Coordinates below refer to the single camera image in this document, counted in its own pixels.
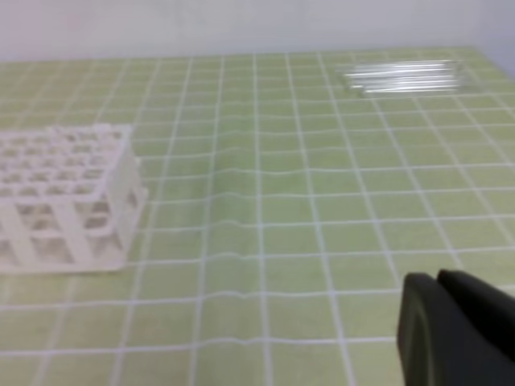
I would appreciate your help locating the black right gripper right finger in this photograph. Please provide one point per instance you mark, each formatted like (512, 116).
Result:
(489, 309)

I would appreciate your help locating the white plastic test tube rack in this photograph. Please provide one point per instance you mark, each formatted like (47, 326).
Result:
(71, 198)

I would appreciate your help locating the glass test tube lying flat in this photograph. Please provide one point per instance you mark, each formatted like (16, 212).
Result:
(410, 92)
(398, 67)
(440, 80)

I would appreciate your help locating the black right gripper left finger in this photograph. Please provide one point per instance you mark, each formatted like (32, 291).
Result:
(438, 345)

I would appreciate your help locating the green checkered tablecloth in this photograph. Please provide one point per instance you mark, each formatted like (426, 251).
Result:
(285, 210)

